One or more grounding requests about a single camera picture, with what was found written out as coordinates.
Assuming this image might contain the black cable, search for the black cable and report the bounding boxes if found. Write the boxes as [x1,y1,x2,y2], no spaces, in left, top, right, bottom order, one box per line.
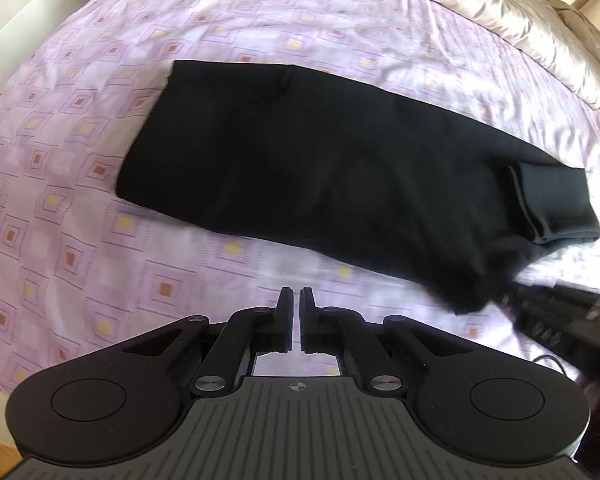
[533,354,569,377]

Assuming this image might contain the black pants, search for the black pants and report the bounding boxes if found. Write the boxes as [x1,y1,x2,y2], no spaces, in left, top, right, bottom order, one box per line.
[116,60,600,317]

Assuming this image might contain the table lamp with cream shade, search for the table lamp with cream shade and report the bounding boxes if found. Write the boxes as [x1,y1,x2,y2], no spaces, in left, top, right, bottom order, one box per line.
[579,0,600,32]

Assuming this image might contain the white bed frame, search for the white bed frame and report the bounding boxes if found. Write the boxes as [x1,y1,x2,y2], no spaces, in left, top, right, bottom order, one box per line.
[0,0,141,91]

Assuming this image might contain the purple patterned bed sheet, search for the purple patterned bed sheet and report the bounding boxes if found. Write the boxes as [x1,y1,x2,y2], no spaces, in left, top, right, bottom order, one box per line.
[0,0,600,397]

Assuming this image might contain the cream duvet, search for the cream duvet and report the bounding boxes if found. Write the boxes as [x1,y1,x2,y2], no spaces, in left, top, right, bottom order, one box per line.
[325,0,600,129]

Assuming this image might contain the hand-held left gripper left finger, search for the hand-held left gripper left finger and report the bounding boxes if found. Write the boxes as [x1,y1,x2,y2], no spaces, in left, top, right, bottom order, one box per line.
[122,287,295,397]

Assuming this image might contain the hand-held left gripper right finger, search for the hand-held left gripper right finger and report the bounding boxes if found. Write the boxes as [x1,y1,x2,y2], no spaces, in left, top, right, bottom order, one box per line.
[300,287,473,395]

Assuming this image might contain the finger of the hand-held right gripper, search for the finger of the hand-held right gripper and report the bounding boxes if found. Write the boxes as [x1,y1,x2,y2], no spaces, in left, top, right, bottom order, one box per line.
[499,282,557,343]

